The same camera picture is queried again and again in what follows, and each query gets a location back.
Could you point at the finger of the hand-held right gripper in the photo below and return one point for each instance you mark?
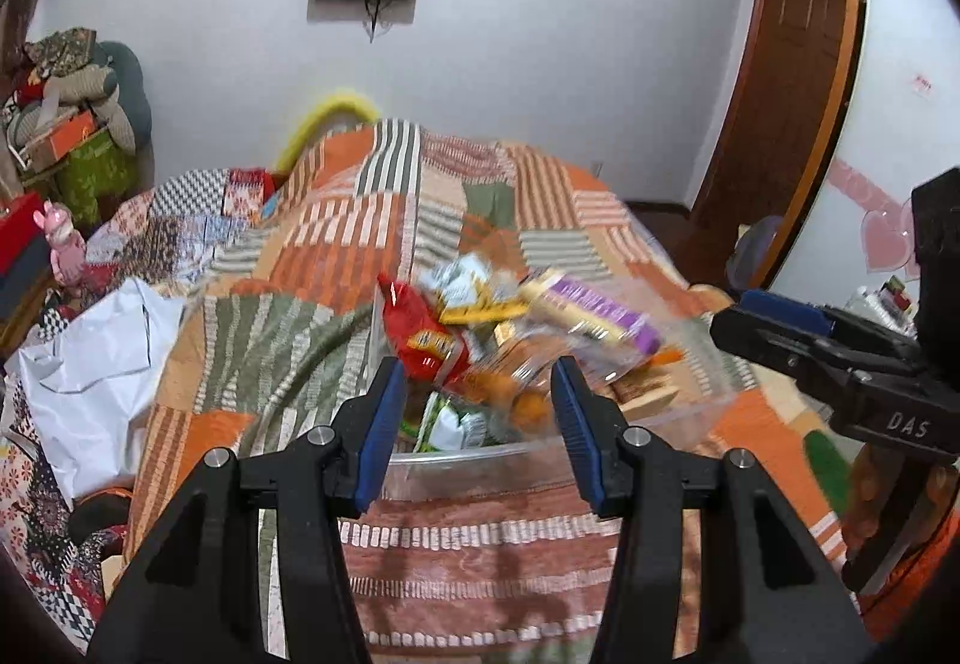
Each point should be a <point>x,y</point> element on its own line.
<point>787,311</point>
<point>772,349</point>

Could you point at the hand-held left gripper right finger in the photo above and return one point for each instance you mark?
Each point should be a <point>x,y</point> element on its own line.
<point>576,431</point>

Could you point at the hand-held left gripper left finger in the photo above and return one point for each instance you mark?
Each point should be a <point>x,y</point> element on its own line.
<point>384,424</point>

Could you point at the red snack packet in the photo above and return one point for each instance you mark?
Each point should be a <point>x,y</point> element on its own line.
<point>416,326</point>

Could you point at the clear plastic container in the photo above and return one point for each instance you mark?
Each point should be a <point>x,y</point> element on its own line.
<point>675,401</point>

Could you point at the purple bread packet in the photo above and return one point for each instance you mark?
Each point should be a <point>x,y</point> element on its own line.
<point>592,315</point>

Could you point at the person's right hand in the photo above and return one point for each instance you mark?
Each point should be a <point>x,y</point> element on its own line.
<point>874,491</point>

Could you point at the grey plastic basin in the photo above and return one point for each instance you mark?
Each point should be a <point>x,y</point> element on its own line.
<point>754,255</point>

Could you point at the clear zip bag of cookies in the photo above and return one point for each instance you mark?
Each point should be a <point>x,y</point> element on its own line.
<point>517,383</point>

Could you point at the pink heart stickers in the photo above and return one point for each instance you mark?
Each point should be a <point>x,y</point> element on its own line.
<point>881,236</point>

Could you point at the patchwork striped blanket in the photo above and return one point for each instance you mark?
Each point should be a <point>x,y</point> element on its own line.
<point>300,304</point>

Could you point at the yellow snack packet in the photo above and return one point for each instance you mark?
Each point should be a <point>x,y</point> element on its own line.
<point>480,313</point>

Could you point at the white wardrobe door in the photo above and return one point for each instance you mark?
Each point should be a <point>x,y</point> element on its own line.
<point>900,72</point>

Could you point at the brown wooden door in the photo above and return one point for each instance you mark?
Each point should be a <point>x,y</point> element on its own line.
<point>787,72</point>

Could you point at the white plastic bag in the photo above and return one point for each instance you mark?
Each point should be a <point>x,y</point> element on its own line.
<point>97,364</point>

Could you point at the checkered quilt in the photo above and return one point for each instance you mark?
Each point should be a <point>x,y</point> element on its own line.
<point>180,214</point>

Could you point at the yellow fluffy cushion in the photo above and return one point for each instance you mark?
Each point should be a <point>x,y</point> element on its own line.
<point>330,109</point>

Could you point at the patterned floral quilt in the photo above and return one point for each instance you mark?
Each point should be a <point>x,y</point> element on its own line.
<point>45,544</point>

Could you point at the pink plush toy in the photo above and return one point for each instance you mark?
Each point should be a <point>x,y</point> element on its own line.
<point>64,244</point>

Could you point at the green bag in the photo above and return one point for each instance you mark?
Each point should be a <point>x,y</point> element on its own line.
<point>97,177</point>

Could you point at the dark box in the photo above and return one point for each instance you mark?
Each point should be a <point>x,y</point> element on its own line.
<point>22,289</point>

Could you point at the red box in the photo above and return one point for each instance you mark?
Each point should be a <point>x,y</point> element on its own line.
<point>19,229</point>

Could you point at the grey cushion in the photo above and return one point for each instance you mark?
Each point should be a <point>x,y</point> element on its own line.
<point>127,94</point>

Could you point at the orange cardboard box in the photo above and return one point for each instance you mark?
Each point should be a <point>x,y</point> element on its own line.
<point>60,139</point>

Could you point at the pile of folded bedding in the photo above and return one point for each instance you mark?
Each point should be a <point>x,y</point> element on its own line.
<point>52,72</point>

